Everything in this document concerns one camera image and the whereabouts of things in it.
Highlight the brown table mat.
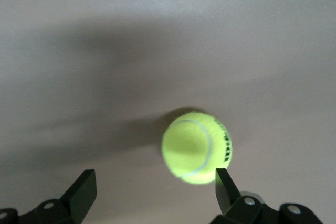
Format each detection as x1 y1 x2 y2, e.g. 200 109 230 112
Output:
0 0 336 224

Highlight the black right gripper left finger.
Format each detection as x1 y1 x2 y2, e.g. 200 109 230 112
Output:
0 169 97 224

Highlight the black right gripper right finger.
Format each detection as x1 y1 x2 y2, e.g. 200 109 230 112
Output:
209 168 324 224

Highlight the yellow tennis ball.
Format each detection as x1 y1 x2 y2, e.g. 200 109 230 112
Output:
161 112 234 185

